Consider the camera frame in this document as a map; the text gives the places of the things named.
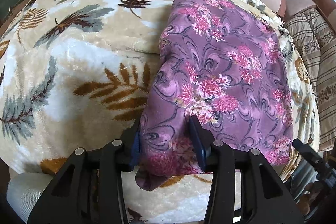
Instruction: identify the purple floral shirt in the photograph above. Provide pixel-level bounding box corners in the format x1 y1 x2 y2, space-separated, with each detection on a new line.
135 0 293 191

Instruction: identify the leaf patterned beige blanket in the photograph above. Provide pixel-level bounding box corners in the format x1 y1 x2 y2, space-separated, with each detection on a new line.
1 0 320 223

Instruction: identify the striped brown folded quilt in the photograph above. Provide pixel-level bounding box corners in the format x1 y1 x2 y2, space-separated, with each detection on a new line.
285 8 335 151

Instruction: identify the pink brown headboard cushion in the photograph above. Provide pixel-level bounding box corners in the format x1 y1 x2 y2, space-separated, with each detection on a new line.
284 0 335 30

